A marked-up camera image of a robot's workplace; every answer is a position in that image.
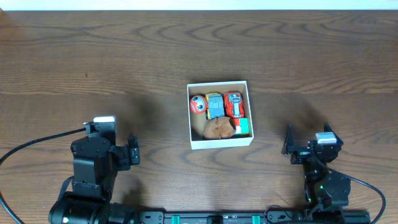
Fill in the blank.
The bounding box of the red white toy ball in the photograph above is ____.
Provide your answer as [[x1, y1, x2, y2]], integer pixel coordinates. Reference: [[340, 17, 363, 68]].
[[190, 95, 208, 114]]

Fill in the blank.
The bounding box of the brown plush toy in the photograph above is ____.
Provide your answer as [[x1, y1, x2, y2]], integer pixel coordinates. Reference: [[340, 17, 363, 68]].
[[203, 116, 236, 139]]

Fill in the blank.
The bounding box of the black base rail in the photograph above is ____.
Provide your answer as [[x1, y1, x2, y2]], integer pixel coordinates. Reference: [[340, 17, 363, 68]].
[[138, 208, 371, 224]]

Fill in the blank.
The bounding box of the colourful puzzle cube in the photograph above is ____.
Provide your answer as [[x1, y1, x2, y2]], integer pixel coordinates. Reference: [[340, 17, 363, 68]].
[[233, 118, 249, 136]]

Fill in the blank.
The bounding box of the grey yellow toy truck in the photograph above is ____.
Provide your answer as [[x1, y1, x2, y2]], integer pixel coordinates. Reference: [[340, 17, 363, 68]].
[[205, 93, 224, 120]]

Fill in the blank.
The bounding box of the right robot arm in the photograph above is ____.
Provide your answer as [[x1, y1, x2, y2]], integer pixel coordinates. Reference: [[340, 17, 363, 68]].
[[281, 123, 351, 223]]

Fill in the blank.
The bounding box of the white cardboard box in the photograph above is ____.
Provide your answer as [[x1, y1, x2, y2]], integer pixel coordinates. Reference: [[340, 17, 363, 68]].
[[187, 81, 254, 150]]

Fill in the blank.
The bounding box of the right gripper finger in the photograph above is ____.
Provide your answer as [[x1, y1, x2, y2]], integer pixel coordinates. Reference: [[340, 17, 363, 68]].
[[323, 122, 342, 144], [282, 124, 294, 150]]

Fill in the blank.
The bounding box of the red toy fire truck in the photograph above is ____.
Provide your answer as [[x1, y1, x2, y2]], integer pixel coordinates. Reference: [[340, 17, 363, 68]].
[[223, 91, 244, 119]]

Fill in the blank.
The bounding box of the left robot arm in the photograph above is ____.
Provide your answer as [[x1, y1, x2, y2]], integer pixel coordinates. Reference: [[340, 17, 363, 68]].
[[49, 134, 140, 224]]

